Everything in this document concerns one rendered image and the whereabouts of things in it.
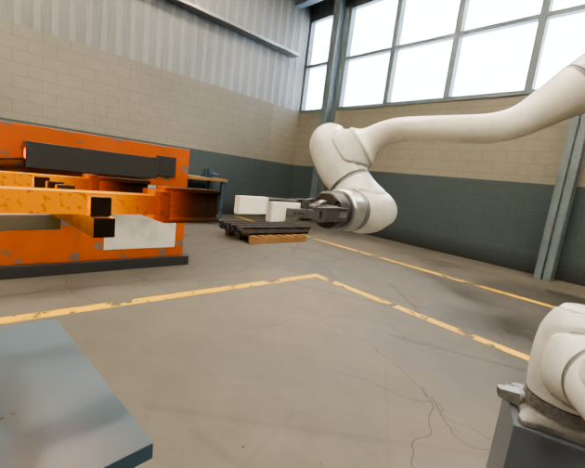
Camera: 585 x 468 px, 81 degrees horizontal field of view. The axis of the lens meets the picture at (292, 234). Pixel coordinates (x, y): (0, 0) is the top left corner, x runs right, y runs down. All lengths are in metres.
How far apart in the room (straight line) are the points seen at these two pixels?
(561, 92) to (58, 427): 0.96
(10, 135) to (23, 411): 3.09
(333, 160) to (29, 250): 3.13
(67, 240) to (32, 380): 3.08
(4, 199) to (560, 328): 0.97
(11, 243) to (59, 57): 4.79
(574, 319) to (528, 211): 6.16
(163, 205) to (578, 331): 0.84
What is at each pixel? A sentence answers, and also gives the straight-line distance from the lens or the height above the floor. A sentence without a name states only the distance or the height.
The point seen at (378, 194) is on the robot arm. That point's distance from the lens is 0.79.
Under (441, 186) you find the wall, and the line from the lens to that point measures 7.58.
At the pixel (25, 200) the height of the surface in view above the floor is 1.02.
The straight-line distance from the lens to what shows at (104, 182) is 0.68.
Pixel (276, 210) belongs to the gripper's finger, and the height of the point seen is 1.02.
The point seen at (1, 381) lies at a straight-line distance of 0.63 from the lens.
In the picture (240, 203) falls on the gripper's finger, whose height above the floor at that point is 1.02.
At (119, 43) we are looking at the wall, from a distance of 8.14.
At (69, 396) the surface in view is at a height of 0.76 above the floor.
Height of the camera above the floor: 1.07
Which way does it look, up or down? 9 degrees down
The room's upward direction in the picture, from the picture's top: 7 degrees clockwise
